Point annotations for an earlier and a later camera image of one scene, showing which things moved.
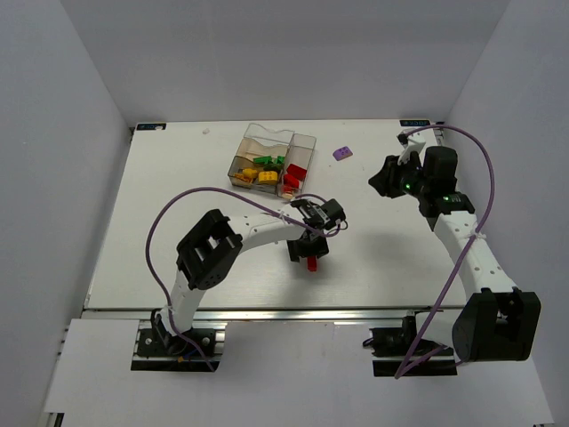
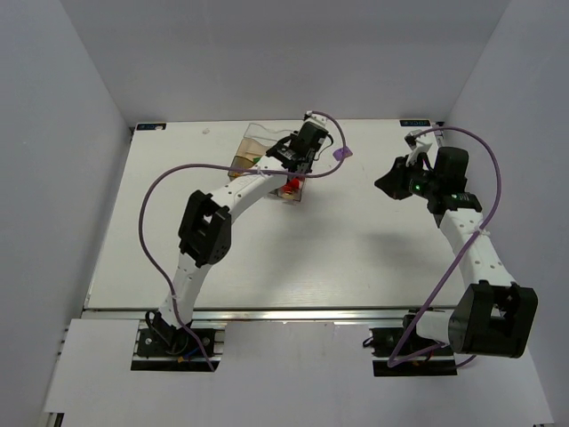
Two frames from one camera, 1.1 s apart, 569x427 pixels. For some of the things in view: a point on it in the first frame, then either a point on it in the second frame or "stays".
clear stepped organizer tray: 260,157 stays
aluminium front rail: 148,314 stays
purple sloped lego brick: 342,153 stays
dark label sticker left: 150,126 stays
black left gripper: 307,248 -> 294,166
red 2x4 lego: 312,263 -> 292,184
